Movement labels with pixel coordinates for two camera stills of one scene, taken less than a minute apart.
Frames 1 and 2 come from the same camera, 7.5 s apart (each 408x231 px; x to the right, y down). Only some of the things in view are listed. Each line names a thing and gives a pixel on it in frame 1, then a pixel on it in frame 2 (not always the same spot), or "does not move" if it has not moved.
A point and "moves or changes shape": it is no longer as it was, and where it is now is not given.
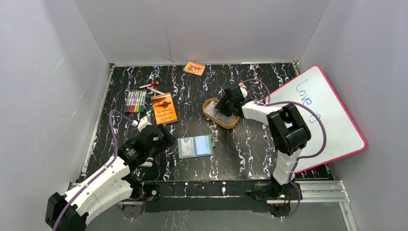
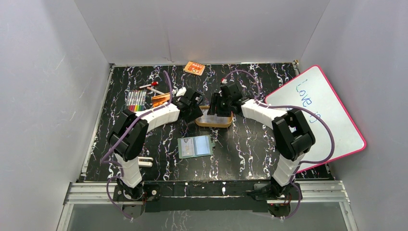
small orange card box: (194, 68) does not move
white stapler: (148, 163) does not move
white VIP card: (187, 146) does not move
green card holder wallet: (195, 146) does not move
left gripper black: (162, 138) → (196, 108)
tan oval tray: (208, 109) moves or changes shape
